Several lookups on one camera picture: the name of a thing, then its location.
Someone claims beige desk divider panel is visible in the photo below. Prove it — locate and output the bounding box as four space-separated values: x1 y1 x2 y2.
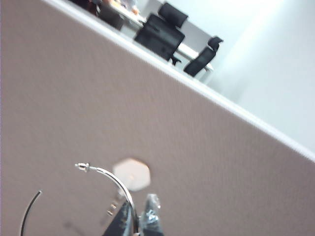
0 0 315 236

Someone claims black office chair with headrest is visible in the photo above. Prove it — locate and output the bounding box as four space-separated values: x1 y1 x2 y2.
134 2 189 66
183 36 224 77

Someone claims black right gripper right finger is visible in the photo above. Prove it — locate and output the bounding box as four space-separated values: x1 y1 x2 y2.
138 193 165 236

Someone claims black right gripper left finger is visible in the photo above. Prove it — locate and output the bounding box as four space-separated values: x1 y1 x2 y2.
102 201 137 236

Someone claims white office desk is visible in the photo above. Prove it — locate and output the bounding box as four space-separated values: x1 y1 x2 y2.
108 3 215 73

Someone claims white hexagonal wall hook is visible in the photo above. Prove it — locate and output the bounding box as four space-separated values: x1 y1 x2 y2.
112 157 151 192

